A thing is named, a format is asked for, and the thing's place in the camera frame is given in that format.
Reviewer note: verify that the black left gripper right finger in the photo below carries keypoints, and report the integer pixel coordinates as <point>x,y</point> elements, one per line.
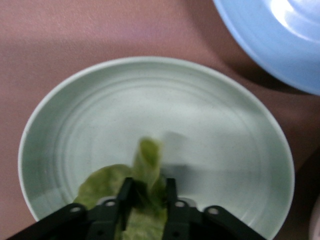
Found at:
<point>172,200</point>

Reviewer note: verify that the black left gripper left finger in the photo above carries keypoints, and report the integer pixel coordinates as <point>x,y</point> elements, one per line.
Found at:
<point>123,197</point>

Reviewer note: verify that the green lettuce leaf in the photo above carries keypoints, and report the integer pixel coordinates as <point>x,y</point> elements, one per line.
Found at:
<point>147,162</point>

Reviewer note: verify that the pale green round plate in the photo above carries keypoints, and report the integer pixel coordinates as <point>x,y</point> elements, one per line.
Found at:
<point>125,112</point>

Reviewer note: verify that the blue round plate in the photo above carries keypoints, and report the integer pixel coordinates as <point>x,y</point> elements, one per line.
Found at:
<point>275,37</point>

